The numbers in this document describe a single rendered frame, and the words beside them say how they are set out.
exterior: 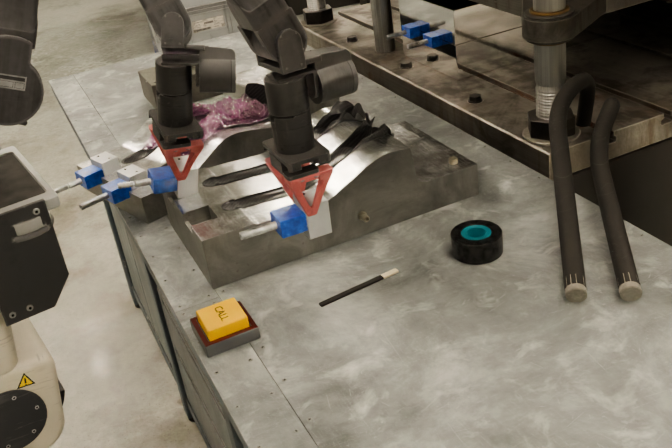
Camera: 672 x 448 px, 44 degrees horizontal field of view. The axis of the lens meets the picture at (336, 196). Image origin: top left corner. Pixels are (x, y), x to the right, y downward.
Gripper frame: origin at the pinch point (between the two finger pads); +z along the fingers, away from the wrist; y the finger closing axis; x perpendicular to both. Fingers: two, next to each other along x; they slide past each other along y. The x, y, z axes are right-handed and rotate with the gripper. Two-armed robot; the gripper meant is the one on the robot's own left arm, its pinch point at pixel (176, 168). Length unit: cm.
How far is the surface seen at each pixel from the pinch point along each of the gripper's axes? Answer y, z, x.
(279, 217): -28.7, -6.0, -6.9
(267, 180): -4.9, 2.4, -14.7
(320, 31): 100, 18, -74
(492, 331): -54, 2, -28
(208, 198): -5.8, 3.4, -3.7
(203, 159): 14.5, 7.4, -9.2
